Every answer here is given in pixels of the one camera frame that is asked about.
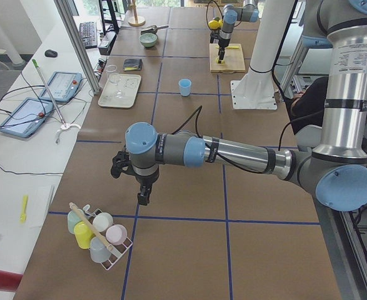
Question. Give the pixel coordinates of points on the far teach pendant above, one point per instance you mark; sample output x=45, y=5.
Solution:
x=64, y=85

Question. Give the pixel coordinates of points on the steel ice scoop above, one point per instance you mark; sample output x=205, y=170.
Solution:
x=153, y=29

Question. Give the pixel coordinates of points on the cream bear tray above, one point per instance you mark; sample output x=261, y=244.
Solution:
x=129, y=84

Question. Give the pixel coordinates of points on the yellow lemon slice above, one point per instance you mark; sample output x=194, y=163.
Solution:
x=220, y=62

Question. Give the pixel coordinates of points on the light blue plastic cup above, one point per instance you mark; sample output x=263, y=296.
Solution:
x=185, y=87

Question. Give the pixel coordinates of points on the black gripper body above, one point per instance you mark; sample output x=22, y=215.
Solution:
x=224, y=42
x=145, y=179

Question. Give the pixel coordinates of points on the seated person black shirt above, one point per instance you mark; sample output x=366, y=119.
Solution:
x=310, y=101

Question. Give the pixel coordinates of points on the clear wine glass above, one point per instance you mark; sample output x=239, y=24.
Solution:
x=114, y=78

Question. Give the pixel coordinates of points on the yellow plastic spoon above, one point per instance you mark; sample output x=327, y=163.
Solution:
x=23, y=215

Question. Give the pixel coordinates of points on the yellow cup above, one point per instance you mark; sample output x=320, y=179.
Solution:
x=83, y=235

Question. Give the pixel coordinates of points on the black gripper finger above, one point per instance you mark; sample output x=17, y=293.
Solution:
x=221, y=53
x=143, y=195

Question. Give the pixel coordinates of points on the aluminium frame post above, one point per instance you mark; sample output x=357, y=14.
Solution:
x=73, y=33

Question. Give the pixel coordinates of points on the teach pendant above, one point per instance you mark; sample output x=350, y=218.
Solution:
x=26, y=119
x=64, y=85

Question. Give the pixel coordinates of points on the wooden cup stand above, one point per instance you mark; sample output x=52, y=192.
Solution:
x=135, y=20

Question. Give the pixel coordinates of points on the black keyboard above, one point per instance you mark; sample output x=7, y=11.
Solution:
x=88, y=34

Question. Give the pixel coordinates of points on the grey blue cup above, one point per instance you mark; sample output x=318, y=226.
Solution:
x=98, y=251

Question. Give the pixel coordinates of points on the near teach pendant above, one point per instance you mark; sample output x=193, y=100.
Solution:
x=26, y=119

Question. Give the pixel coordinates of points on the black computer mouse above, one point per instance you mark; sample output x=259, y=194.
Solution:
x=50, y=53

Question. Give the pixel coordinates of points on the pink cup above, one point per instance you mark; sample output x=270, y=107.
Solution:
x=116, y=234

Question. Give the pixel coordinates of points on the bamboo cutting board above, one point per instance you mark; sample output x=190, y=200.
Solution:
x=233, y=60

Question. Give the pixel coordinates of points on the mint green cup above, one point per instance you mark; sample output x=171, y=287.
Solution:
x=72, y=220

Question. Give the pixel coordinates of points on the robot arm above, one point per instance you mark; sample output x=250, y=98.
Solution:
x=334, y=172
x=222, y=28

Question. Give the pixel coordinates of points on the grey yellow folded cloth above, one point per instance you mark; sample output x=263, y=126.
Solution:
x=132, y=64

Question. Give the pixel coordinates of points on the green bowl of ice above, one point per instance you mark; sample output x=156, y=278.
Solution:
x=148, y=40

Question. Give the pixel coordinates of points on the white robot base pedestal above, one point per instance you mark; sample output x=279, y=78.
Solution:
x=256, y=90

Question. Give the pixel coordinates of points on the white cup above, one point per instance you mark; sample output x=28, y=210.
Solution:
x=103, y=221

